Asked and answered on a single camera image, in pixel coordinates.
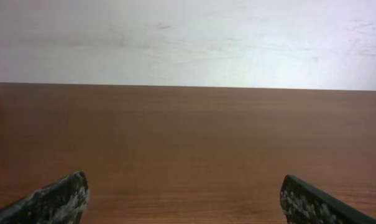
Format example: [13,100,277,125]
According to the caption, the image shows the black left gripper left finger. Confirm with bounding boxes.
[0,171,89,224]

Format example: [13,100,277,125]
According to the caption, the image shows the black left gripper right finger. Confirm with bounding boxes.
[280,175,376,224]

